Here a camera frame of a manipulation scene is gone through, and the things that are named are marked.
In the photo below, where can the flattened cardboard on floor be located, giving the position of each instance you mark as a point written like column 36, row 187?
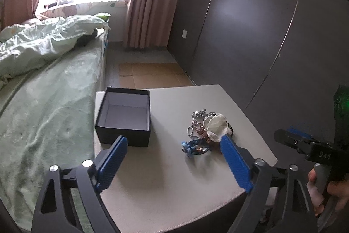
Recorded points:
column 152, row 75

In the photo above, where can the white wall socket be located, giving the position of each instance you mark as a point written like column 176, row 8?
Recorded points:
column 184, row 34

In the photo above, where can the silver chain jewelry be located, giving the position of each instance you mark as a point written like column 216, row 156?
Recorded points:
column 197, row 130

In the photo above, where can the light green duvet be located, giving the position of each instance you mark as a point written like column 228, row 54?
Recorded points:
column 28, row 47

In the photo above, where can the black jewelry box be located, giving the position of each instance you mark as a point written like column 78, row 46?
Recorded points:
column 124, row 112

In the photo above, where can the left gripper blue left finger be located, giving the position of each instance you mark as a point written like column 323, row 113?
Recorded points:
column 108, row 162

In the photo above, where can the green bed sheet mattress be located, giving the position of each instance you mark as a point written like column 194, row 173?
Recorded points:
column 47, row 118

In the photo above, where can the right hand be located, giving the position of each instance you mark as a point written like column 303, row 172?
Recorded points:
column 338, row 189

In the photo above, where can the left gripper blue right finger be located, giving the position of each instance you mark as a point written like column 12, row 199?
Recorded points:
column 238, row 161

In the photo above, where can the patterned window sill cushion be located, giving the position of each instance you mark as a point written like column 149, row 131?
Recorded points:
column 88, row 8

